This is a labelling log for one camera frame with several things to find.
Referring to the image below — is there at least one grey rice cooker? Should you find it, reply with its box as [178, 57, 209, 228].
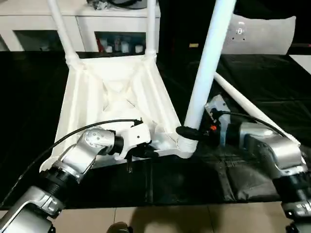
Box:
[110, 0, 146, 5]

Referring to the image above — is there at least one white plastic upturned table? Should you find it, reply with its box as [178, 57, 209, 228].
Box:
[0, 50, 311, 211]

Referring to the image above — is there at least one dark robot leg part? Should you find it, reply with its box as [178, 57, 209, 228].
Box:
[108, 221, 133, 233]

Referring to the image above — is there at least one grey cushion with holes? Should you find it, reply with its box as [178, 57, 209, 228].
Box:
[220, 13, 297, 56]

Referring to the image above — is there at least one dark clutter pile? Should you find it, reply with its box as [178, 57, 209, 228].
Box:
[86, 0, 110, 10]

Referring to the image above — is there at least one black cabinet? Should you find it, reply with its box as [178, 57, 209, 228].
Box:
[159, 0, 219, 54]

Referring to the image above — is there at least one white plastic table leg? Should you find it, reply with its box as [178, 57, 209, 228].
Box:
[178, 0, 238, 160]
[213, 72, 301, 146]
[47, 0, 81, 66]
[145, 0, 158, 60]

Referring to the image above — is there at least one black screen with red light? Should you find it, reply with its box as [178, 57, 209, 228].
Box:
[290, 42, 311, 55]

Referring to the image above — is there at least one white plastic table top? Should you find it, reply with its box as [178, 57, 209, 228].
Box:
[39, 54, 199, 173]

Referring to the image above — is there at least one white cabinet with glass doors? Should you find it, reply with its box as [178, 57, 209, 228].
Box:
[0, 0, 162, 53]

